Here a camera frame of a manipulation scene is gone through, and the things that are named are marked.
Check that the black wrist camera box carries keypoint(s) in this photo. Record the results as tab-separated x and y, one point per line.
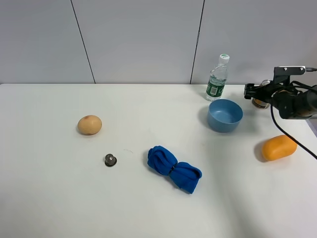
282	74

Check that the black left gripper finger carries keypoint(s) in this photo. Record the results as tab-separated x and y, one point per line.
255	95

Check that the tan potato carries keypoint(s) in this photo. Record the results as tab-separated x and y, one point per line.
89	125

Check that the small grey metal cap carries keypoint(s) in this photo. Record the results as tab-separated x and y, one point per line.
110	160

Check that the blue folded cloth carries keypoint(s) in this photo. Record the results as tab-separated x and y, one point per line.
184	175

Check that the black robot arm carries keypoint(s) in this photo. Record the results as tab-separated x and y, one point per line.
293	100

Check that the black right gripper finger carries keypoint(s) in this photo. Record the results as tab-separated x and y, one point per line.
252	88

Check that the blue plastic bowl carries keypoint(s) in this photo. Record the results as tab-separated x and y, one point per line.
224	115

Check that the yellow drink can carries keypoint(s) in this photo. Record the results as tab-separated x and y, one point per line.
258	103

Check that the clear plastic water bottle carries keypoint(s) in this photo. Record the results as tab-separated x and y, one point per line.
218	78

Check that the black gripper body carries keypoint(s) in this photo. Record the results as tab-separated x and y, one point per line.
276	93

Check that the orange mango fruit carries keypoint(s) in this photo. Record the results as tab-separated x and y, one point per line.
278	147

